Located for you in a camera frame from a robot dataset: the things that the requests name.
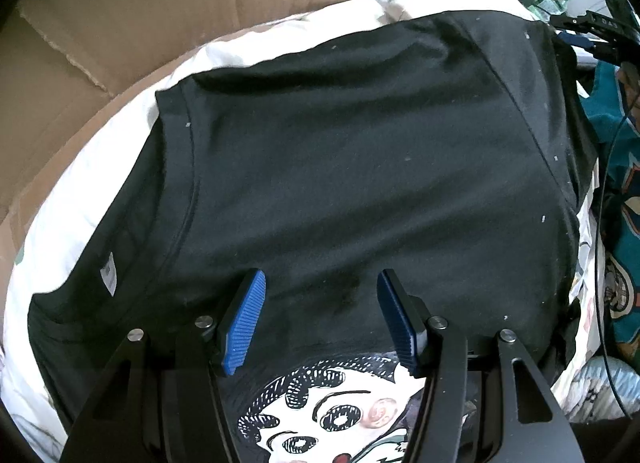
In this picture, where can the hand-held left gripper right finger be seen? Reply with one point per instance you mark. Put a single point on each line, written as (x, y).
(397, 323)

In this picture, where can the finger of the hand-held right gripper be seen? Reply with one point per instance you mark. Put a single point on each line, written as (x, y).
(575, 39)
(575, 20)

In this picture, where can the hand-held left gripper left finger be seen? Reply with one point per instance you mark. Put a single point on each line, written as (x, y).
(245, 323)

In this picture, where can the black cartoon print t-shirt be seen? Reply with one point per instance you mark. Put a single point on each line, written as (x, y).
(350, 153)

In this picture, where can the teal printed blanket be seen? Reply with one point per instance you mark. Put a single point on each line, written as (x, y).
(620, 183)

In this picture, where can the cream printed bed sheet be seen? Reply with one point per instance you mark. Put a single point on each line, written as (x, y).
(55, 223)

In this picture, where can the brown cardboard box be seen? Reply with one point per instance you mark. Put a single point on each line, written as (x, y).
(125, 18)

